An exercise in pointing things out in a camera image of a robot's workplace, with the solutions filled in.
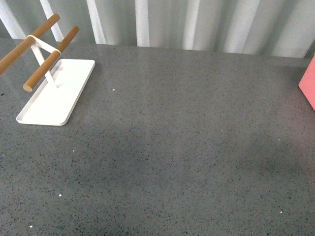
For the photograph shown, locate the white towel rack stand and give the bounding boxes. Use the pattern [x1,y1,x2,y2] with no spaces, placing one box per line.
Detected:
[0,14,95,126]

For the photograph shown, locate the pink box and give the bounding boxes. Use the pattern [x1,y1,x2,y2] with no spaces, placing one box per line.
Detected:
[298,56,315,109]

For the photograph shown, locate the white pleated curtain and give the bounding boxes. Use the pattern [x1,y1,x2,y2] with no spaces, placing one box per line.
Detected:
[0,0,315,58]

